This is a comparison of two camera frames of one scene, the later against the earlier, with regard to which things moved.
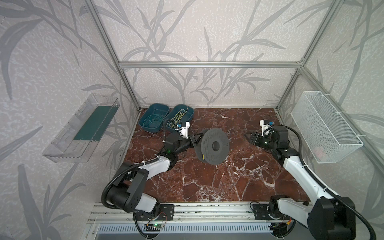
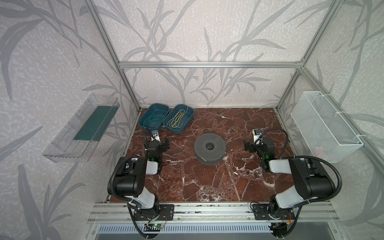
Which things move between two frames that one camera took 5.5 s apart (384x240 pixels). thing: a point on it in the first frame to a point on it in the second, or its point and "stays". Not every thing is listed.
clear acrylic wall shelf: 77,142 stays
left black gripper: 192,141 to 159,143
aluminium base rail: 209,212 stays
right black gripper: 258,139 to 250,145
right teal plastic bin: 187,117 stays
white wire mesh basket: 329,136 stays
